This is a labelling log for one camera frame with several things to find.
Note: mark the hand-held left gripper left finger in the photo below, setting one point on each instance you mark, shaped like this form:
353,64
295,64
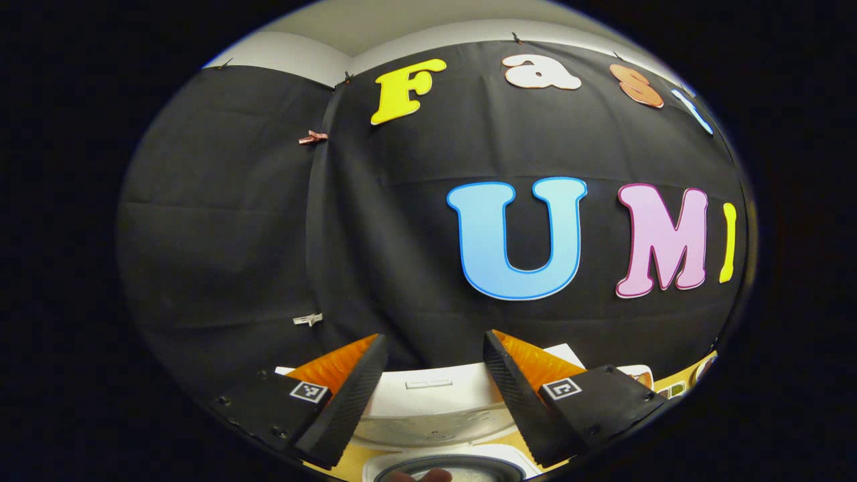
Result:
355,402

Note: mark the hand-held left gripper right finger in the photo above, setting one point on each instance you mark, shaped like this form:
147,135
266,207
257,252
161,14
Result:
515,402

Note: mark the white rice cooker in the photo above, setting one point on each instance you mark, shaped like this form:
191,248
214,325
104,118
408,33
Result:
428,408

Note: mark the white clip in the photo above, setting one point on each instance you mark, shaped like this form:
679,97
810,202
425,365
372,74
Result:
308,319

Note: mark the bread slice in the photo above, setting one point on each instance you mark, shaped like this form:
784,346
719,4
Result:
644,380

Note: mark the white divided bean dish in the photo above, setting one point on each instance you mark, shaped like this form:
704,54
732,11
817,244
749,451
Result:
673,389

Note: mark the white round plate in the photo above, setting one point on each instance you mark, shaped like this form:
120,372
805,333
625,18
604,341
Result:
706,367

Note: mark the pink clip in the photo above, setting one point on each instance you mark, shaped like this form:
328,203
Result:
313,137

